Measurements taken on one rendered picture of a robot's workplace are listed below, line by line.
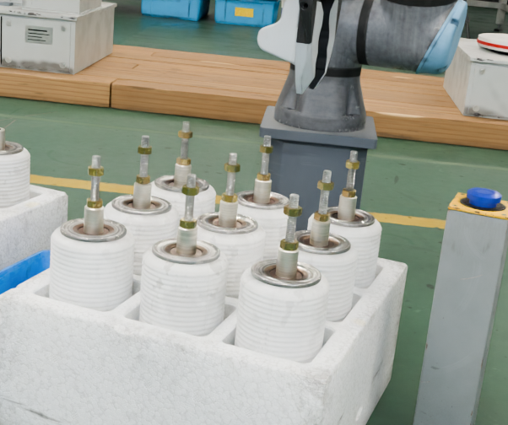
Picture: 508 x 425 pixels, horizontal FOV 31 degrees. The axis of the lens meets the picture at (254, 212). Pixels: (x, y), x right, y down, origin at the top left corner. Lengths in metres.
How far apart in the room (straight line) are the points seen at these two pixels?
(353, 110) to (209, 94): 1.44
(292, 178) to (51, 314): 0.57
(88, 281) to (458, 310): 0.43
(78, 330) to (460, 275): 0.44
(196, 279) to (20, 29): 2.17
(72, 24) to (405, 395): 2.01
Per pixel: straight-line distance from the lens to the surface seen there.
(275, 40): 0.91
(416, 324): 1.55
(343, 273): 1.07
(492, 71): 2.98
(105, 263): 1.04
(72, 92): 2.98
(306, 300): 0.95
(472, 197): 1.10
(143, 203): 1.16
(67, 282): 1.06
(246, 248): 1.09
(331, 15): 0.94
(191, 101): 2.91
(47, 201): 1.41
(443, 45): 1.41
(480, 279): 1.10
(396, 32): 1.43
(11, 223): 1.35
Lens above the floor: 0.61
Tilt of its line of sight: 18 degrees down
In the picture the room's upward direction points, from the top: 5 degrees clockwise
